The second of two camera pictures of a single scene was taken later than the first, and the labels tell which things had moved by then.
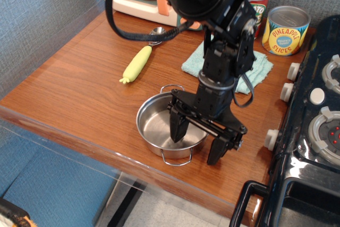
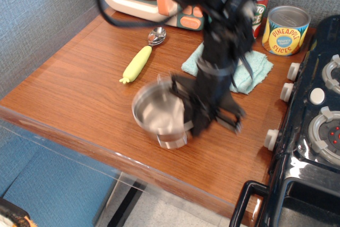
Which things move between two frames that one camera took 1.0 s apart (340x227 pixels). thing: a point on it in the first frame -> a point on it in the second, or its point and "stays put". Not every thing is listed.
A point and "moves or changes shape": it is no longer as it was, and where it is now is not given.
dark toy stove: (304, 190) stays put
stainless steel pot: (153, 124) moves or changes shape
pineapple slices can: (286, 28) stays put
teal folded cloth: (193, 64) stays put
